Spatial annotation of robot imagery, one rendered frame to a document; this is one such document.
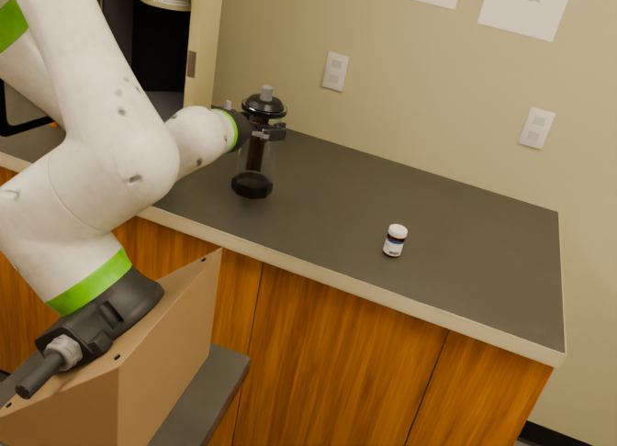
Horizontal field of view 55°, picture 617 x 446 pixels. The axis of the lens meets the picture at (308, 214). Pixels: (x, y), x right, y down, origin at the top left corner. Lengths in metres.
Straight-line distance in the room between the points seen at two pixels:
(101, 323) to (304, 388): 0.85
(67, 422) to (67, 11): 0.53
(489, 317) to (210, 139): 0.70
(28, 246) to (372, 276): 0.76
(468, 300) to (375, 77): 0.83
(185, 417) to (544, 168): 1.34
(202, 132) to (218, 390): 0.44
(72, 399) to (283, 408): 0.94
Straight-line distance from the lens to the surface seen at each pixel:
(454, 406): 1.51
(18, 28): 1.06
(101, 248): 0.86
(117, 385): 0.75
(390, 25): 1.87
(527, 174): 1.94
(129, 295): 0.86
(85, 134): 0.78
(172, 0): 1.66
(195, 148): 1.07
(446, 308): 1.32
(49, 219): 0.82
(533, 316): 1.42
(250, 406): 1.73
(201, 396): 1.01
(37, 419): 0.89
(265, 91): 1.40
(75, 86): 0.81
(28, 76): 1.07
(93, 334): 0.84
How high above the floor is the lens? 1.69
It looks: 30 degrees down
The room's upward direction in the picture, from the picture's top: 12 degrees clockwise
